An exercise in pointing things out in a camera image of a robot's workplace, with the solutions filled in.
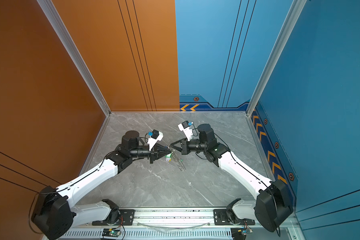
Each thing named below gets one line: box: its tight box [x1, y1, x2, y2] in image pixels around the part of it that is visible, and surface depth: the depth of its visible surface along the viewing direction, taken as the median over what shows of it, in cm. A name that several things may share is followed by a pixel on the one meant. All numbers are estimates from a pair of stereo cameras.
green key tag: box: [165, 153, 172, 162], surface depth 74 cm
